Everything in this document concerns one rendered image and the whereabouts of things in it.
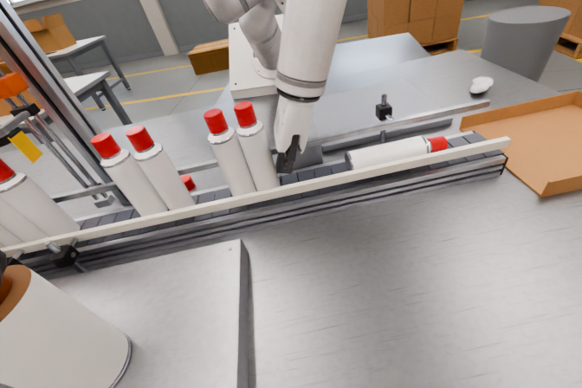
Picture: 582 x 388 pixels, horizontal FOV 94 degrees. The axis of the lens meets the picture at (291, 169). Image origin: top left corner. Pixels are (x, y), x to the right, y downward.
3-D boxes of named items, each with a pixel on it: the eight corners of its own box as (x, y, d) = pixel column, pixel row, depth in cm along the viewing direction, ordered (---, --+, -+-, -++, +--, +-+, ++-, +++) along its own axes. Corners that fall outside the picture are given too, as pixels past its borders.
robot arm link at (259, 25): (236, 25, 94) (201, -34, 71) (281, -8, 92) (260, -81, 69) (255, 51, 91) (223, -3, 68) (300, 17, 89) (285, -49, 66)
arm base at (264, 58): (250, 80, 111) (232, 56, 93) (253, 37, 113) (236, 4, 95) (296, 78, 107) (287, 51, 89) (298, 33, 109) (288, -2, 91)
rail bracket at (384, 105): (384, 170, 65) (388, 107, 55) (373, 152, 71) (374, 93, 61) (398, 167, 65) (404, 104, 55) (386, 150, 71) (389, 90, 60)
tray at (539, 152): (541, 197, 52) (550, 182, 49) (458, 129, 72) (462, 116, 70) (699, 163, 51) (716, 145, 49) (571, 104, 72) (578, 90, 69)
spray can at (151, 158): (171, 221, 58) (114, 141, 45) (176, 203, 62) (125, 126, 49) (194, 216, 58) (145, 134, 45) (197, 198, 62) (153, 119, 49)
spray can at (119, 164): (142, 226, 58) (78, 148, 45) (149, 209, 62) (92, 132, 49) (165, 221, 58) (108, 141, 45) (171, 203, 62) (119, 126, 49)
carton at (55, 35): (31, 56, 353) (8, 25, 329) (58, 46, 386) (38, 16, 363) (57, 52, 343) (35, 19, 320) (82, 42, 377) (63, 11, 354)
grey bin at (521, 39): (482, 113, 216) (507, 28, 177) (459, 88, 251) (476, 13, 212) (549, 106, 208) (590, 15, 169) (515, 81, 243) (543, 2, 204)
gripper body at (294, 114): (275, 72, 49) (268, 126, 56) (281, 94, 41) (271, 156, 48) (315, 77, 51) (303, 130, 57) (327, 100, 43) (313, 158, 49)
